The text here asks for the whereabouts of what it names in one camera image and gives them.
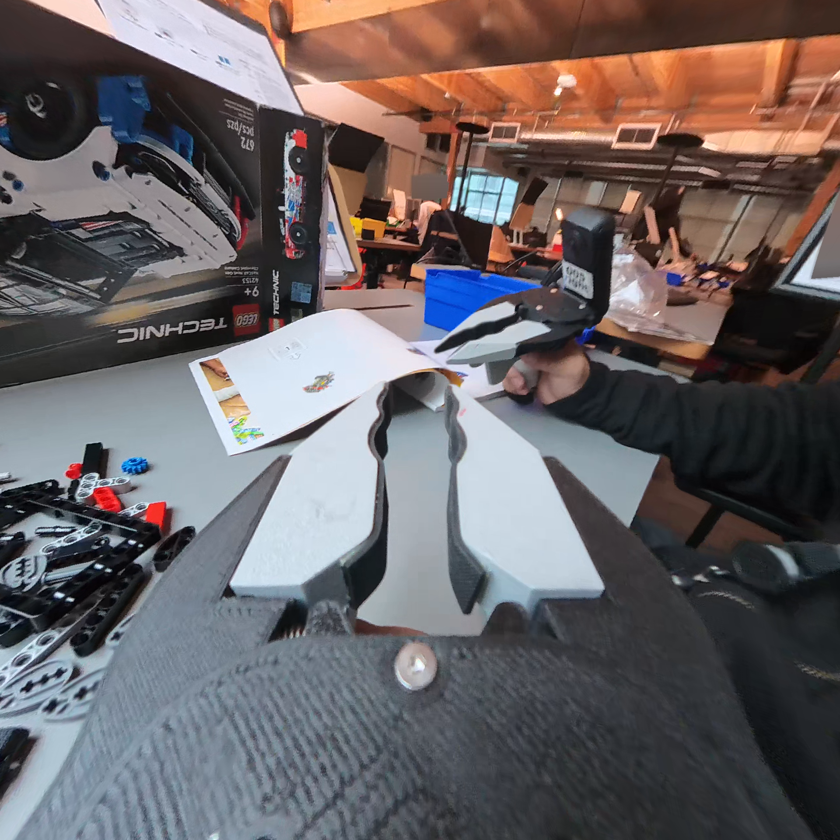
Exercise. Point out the black zip jacket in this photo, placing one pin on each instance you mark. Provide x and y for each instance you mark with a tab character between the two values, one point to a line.
754	689

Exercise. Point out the person's right hand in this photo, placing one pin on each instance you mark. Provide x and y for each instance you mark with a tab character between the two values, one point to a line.
558	374

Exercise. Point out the white instruction booklet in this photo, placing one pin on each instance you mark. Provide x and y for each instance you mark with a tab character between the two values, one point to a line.
295	374

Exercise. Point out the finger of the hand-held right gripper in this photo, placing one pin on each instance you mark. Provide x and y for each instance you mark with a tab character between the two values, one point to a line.
505	344
482	325

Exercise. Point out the crumpled clear plastic bags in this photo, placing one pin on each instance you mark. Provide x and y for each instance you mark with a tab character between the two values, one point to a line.
636	289

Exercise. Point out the black floor lamp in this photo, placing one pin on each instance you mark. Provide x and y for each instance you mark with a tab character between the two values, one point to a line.
679	148
469	157

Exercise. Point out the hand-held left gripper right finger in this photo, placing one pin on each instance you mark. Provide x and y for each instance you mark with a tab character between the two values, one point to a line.
531	525

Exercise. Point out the person's right forearm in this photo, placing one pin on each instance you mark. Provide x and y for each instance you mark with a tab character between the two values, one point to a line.
689	420

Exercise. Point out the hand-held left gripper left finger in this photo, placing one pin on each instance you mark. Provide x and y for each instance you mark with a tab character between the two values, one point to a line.
308	518

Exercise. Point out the black toy car box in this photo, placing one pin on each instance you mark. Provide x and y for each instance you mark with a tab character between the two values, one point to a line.
164	229

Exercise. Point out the pile of toy brick pieces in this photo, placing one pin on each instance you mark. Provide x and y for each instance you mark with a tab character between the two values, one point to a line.
65	558

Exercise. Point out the blue mat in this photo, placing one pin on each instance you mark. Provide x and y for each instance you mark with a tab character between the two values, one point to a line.
466	295

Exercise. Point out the black mesh office chair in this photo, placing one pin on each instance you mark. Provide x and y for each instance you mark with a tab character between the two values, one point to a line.
741	515

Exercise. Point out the white paper sheet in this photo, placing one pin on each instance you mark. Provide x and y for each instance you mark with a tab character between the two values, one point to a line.
210	52

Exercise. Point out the dark computer monitor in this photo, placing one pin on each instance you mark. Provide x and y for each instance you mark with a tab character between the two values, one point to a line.
814	256

